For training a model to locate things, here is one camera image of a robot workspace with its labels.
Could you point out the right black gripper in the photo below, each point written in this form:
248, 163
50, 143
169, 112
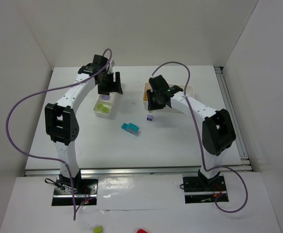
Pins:
157, 99

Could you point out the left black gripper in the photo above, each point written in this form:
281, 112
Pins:
108, 85

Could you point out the purple lego plate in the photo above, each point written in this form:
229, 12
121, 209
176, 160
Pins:
106, 97

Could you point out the small purple lego brick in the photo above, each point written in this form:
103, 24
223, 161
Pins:
149, 117

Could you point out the light green lego brick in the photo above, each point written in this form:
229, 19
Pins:
101, 106

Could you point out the teal lego brick stack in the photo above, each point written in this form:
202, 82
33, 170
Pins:
130, 128

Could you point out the green lego plate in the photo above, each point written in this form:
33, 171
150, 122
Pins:
105, 111

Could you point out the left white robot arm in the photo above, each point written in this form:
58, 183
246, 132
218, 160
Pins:
60, 117

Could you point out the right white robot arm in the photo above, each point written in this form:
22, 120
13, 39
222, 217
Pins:
214, 128

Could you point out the small white container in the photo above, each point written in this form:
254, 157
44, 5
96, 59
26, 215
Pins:
104, 105

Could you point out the red object foreground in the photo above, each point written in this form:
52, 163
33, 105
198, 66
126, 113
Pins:
141, 231

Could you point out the green lego foreground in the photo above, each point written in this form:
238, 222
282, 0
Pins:
98, 229

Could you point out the aluminium rail right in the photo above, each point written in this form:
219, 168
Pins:
245, 161

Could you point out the aluminium rail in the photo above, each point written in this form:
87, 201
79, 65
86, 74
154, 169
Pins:
245, 161
118, 171

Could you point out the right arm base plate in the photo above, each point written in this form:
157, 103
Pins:
194, 192

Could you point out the aluminium rail front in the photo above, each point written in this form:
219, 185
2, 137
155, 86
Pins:
118, 171

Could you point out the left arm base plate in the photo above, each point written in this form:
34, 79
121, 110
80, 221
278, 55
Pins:
86, 194

